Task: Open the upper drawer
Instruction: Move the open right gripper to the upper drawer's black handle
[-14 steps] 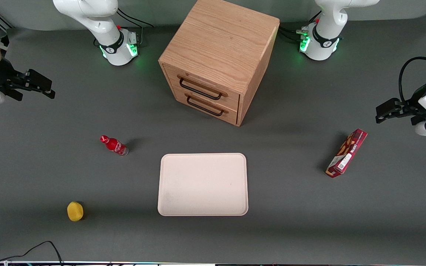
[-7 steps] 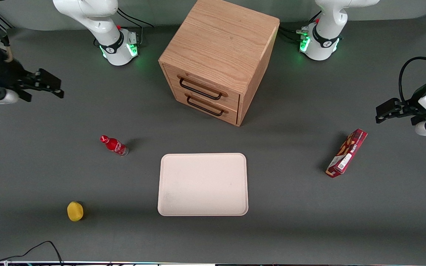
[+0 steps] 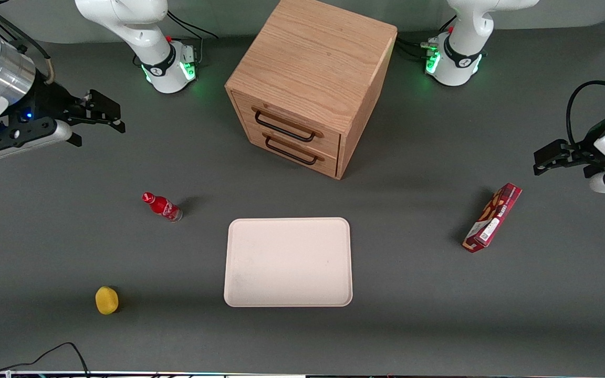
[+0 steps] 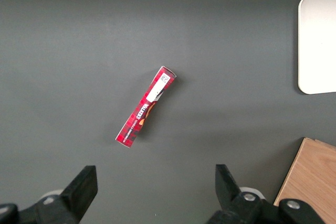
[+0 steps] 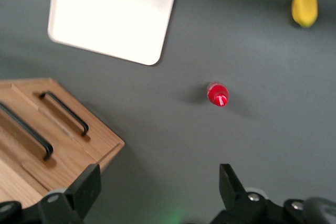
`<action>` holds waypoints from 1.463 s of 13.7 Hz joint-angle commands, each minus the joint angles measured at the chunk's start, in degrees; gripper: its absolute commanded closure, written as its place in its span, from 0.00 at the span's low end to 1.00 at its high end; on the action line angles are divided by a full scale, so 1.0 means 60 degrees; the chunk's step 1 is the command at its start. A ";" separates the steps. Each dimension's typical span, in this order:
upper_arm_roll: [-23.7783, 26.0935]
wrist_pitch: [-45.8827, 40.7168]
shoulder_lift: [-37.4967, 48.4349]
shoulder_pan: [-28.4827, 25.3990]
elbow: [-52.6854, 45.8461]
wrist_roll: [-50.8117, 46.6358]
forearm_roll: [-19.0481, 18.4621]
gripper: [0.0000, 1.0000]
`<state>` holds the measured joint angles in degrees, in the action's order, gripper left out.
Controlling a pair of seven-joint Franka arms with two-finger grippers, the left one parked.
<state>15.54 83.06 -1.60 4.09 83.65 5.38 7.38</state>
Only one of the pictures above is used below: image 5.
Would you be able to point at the yellow lemon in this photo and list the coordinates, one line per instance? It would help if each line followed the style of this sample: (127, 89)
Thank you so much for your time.
(304, 7)

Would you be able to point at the wooden drawer cabinet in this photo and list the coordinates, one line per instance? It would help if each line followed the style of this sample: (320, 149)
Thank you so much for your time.
(15, 187)

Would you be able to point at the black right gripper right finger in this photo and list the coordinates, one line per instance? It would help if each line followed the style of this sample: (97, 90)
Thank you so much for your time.
(236, 200)

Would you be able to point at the red cola bottle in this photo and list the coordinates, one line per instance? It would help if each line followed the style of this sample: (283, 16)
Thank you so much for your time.
(218, 95)

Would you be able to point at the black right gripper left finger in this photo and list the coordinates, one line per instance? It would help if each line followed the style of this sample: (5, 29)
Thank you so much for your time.
(78, 197)

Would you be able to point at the cream rectangular tray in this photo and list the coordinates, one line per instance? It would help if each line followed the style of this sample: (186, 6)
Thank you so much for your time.
(110, 16)

